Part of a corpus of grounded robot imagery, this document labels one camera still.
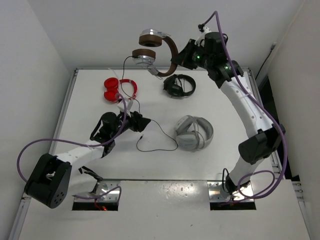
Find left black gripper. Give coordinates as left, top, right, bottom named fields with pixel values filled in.
left=110, top=109, right=150, bottom=139

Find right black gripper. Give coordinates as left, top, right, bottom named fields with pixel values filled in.
left=172, top=39, right=213, bottom=70

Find brown silver headphones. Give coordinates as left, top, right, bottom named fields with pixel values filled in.
left=131, top=28, right=179, bottom=78

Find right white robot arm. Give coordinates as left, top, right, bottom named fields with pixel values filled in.
left=171, top=31, right=285, bottom=194

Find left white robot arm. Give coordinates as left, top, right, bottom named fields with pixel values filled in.
left=24, top=111, right=151, bottom=209

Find black headphones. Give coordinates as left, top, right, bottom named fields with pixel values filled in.
left=163, top=74, right=197, bottom=98

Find red headphones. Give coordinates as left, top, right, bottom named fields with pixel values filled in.
left=103, top=77, right=138, bottom=103

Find grey white headphones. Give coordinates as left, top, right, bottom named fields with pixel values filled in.
left=174, top=115, right=214, bottom=152

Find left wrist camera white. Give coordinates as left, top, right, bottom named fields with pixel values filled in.
left=117, top=98, right=133, bottom=114

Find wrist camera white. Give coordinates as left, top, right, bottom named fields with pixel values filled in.
left=195, top=24, right=212, bottom=47
left=117, top=98, right=133, bottom=114

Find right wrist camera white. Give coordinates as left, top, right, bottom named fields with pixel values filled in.
left=195, top=24, right=212, bottom=47

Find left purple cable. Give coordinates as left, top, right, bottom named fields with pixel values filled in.
left=16, top=93, right=128, bottom=201

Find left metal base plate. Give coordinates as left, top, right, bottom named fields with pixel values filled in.
left=73, top=180, right=122, bottom=204

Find metal base plate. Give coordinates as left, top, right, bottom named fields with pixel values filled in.
left=73, top=180, right=122, bottom=204
left=207, top=181, right=254, bottom=203

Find black wall cable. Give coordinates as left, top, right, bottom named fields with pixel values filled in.
left=255, top=44, right=276, bottom=81

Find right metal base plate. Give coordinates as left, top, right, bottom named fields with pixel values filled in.
left=207, top=181, right=254, bottom=203

